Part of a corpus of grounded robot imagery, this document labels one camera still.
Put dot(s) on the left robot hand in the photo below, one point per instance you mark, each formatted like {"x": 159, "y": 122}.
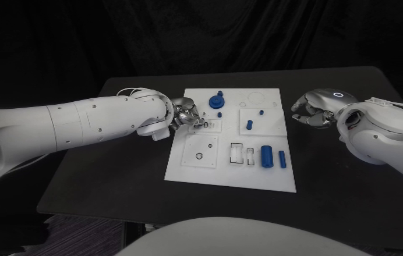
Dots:
{"x": 187, "y": 113}

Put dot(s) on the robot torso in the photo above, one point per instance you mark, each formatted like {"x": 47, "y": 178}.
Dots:
{"x": 239, "y": 238}

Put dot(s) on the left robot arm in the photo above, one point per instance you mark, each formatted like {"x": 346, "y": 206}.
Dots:
{"x": 78, "y": 122}

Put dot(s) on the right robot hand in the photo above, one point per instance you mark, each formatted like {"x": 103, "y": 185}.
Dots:
{"x": 321, "y": 107}

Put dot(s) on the blue gear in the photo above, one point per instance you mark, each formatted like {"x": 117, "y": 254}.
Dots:
{"x": 216, "y": 102}

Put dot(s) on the thick blue cylinder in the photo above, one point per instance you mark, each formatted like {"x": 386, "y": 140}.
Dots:
{"x": 266, "y": 156}

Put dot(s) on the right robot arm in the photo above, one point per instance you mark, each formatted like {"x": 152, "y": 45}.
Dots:
{"x": 372, "y": 133}

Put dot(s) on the thin blue cylinder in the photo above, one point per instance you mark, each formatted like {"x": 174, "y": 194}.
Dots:
{"x": 282, "y": 159}

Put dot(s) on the white task board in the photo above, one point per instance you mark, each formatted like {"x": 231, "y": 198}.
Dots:
{"x": 233, "y": 173}

